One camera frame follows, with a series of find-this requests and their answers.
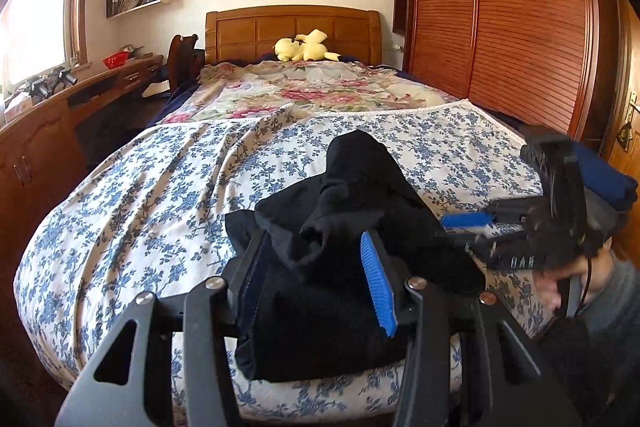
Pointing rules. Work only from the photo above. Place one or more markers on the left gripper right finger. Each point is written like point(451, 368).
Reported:
point(387, 278)

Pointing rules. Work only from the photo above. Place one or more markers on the black double-breasted coat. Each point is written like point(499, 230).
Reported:
point(314, 316)

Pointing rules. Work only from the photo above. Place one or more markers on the blue floral bed sheet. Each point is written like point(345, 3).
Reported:
point(150, 217)

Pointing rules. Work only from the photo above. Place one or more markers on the folded navy blue clothes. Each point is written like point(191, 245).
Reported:
point(600, 186)

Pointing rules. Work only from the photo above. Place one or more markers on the wooden desk cabinet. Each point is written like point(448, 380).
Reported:
point(41, 157)

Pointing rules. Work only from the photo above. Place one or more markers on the wooden louvered wardrobe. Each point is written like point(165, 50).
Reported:
point(551, 62)

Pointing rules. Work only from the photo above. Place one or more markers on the pink floral quilt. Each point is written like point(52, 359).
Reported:
point(228, 91)

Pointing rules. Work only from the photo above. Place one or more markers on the dark wooden chair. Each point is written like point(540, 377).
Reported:
point(181, 60)

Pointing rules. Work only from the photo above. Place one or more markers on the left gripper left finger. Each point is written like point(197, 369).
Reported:
point(245, 276)

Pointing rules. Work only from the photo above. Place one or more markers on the grey sleeve forearm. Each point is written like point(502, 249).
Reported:
point(612, 319)

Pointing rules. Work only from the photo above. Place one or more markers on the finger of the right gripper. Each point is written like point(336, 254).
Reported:
point(479, 219)
point(466, 239)

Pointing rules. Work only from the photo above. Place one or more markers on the wooden door with handle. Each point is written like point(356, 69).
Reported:
point(626, 158)

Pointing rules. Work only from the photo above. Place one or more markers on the yellow plush toy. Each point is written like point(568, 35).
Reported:
point(305, 48)

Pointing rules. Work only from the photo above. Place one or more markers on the wooden headboard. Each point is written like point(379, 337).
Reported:
point(249, 33)

